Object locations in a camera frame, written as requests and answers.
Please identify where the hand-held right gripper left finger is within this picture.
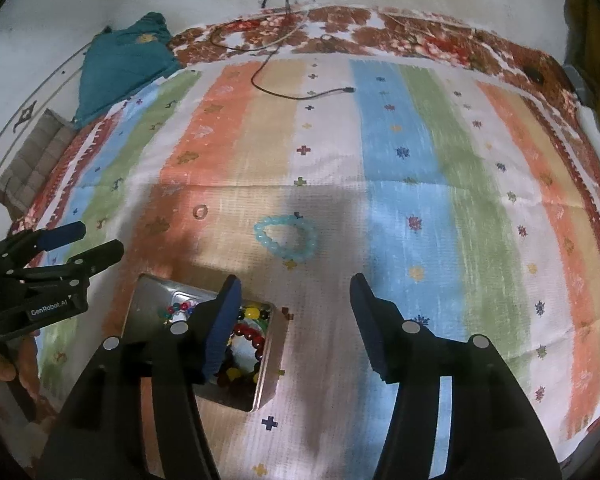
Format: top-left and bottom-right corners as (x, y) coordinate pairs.
(39, 274), (243, 480)

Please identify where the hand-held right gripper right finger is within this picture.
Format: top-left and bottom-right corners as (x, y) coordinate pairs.
(349, 273), (563, 480)

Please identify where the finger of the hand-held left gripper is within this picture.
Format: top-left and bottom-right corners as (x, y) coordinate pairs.
(22, 240), (126, 291)
(2, 221), (87, 262)

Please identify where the dark and yellow bead bracelet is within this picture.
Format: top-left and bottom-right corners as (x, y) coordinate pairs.
(207, 305), (262, 391)

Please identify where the black white mixed bead bracelet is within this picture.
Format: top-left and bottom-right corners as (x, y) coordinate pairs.
(157, 300), (197, 323)

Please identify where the metal tin box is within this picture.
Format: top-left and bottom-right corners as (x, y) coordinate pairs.
(120, 274), (276, 413)

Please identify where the light blue bead bracelet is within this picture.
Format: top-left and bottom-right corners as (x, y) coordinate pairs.
(252, 214), (318, 264)

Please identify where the brown checkered cushion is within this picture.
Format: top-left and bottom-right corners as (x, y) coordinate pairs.
(0, 107), (76, 221)

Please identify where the metal bed headboard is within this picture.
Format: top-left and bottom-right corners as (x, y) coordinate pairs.
(0, 42), (93, 161)

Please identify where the striped colourful blanket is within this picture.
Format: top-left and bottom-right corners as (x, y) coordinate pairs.
(30, 55), (600, 480)

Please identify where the teal pillow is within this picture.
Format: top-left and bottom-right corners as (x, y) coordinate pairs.
(74, 11), (181, 128)

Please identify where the black charging cable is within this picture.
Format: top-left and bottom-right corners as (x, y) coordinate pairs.
(210, 0), (356, 101)

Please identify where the white cable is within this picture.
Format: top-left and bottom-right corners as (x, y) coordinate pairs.
(220, 10), (311, 54)

